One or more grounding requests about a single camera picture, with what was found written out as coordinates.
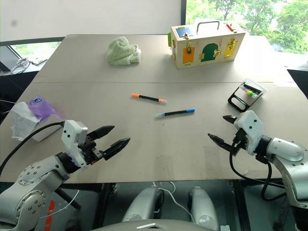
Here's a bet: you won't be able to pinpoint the black table leg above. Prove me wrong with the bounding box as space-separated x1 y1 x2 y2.
98 183 118 227
230 180 250 231

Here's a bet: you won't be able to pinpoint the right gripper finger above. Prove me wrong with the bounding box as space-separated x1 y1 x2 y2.
222 115 239 125
207 133 234 153

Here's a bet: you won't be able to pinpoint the white thin cable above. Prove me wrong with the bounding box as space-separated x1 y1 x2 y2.
38 189 80 220
153 181 194 222

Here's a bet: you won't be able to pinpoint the purple plastic bag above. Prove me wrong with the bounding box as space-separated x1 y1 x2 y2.
28 95 65 124

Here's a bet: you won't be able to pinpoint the silver rounded robot leg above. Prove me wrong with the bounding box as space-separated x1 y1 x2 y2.
187 186 220 231
121 186 165 223

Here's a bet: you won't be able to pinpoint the black rod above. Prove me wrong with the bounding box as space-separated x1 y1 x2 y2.
55 188 82 210

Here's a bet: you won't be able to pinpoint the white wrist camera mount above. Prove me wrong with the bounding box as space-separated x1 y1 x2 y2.
234 110 265 156
61 119 89 169

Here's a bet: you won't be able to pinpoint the wooden lock box with handle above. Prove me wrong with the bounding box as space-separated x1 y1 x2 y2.
167 20 247 70

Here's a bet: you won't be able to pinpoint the white coiled cables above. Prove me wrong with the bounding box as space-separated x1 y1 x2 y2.
10 57 32 75

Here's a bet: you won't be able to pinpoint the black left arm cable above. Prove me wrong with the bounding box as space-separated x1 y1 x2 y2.
0 121 65 178

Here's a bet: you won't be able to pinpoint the orange-capped black marker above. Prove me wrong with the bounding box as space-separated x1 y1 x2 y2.
131 92 168 105

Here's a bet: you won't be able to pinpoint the light green towel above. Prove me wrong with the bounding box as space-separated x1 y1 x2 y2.
105 36 142 66

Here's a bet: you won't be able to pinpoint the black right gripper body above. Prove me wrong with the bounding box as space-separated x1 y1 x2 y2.
230 128 249 155

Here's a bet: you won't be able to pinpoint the blue-capped black marker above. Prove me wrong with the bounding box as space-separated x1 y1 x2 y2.
154 108 196 119

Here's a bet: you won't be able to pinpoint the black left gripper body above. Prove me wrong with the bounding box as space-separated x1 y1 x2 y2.
77 136 106 166

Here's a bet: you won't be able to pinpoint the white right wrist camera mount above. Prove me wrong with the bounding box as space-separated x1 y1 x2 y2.
234 110 265 156

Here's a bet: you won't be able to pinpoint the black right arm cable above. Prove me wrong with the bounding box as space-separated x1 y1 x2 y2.
229 141 287 202

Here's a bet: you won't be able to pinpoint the orange tape strip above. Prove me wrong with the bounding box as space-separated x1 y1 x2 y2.
45 200 56 230

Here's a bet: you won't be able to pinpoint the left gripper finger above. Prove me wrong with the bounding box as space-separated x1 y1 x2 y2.
87 125 116 141
103 137 131 161

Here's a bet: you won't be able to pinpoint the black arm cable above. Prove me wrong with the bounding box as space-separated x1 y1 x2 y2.
229 141 287 202
0 121 65 178

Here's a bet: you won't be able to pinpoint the white crumpled plastic bag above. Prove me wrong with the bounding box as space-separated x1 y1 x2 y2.
9 101 41 141

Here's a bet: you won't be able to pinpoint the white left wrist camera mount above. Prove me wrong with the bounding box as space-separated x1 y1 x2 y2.
61 119 89 169

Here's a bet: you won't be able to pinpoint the black marker holder tray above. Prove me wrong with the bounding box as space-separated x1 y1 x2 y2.
227 77 268 112

